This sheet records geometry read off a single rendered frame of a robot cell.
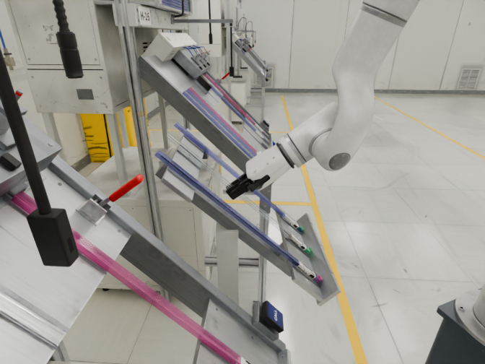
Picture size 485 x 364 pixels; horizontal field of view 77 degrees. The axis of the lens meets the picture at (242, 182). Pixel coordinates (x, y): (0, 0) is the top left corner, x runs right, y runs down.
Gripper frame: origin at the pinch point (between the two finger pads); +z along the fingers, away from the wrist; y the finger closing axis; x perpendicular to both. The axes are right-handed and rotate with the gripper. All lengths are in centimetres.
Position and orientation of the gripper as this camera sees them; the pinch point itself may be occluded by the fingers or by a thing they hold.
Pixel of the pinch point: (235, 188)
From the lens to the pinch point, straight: 77.4
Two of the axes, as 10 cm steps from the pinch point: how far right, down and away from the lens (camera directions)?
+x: 5.9, 7.2, 3.7
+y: 0.3, 4.4, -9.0
